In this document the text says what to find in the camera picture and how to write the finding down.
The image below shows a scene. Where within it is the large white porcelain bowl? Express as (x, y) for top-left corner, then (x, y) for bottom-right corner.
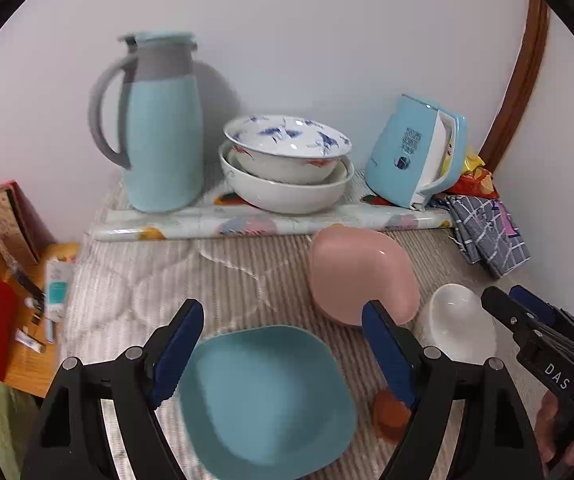
(218, 144), (356, 215)

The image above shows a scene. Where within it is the person's right hand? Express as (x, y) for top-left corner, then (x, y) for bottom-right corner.
(534, 392), (574, 473)

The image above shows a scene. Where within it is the small brown dish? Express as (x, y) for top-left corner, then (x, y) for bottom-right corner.
(371, 387), (412, 445)

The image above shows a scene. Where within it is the brown wooden door frame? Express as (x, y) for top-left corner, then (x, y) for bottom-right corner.
(479, 0), (552, 176)

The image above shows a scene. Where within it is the pink plate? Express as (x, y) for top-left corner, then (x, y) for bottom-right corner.
(308, 225), (422, 327)

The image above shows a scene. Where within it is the small white tube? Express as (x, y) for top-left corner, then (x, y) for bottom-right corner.
(15, 327), (48, 353)

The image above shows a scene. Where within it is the blue patterned porcelain bowl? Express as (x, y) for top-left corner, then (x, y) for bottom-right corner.
(223, 115), (352, 185)

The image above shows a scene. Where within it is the teal plate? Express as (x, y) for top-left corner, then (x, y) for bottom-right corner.
(179, 325), (358, 480)

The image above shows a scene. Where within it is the fruit print oilcloth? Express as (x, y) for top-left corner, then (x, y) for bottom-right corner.
(89, 170), (455, 242)

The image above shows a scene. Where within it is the wooden side table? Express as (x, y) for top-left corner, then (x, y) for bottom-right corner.
(4, 242), (80, 398)

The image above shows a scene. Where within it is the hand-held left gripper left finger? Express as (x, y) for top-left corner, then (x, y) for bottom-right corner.
(21, 299), (205, 480)

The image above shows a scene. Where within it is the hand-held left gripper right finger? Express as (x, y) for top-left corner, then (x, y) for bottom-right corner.
(362, 300), (550, 480)

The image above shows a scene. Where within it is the small white bowl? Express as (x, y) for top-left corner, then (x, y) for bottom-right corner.
(419, 283), (498, 366)

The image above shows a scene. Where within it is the light blue electric kettle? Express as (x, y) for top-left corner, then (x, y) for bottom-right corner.
(364, 93), (468, 211)

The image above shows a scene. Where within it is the light blue thermos jug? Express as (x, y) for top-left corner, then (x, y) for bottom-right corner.
(89, 31), (205, 213)

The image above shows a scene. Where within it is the yellow snack packet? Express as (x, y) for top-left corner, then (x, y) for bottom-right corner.
(442, 147), (485, 173)

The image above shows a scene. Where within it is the black clip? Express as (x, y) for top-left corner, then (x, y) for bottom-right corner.
(9, 265), (45, 311)

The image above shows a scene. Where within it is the grey checked cloth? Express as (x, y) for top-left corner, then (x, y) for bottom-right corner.
(429, 194), (532, 279)

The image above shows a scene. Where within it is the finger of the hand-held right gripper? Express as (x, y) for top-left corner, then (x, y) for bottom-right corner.
(509, 285), (568, 328)
(481, 286), (542, 346)

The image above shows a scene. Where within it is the red snack packet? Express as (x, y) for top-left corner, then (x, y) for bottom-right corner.
(449, 167), (500, 201)

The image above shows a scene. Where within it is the patterned gift box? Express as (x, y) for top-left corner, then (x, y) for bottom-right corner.
(0, 179), (58, 268)

